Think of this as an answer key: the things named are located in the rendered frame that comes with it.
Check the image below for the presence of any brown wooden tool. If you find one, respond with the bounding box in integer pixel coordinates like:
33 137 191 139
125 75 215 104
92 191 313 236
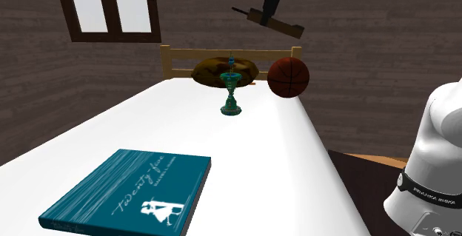
231 7 305 40

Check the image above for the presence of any brown basketball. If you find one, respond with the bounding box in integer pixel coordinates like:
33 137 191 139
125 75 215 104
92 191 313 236
267 56 310 98

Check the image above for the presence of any brown round pillow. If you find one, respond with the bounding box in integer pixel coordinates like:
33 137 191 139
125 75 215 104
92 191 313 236
190 56 260 89

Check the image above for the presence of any teal ornate candlestick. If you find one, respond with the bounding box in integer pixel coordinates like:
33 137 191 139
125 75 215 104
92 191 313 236
219 50 243 117

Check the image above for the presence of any dark-framed window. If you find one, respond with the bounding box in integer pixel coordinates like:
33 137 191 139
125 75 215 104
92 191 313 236
53 0 163 44

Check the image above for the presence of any white bed, wooden headboard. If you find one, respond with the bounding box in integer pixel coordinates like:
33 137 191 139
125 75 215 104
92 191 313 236
0 44 373 236

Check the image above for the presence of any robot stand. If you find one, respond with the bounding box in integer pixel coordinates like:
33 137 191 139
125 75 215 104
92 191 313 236
327 149 411 236

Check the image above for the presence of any teal hardcover book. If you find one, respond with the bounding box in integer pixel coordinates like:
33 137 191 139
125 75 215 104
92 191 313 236
38 149 212 236

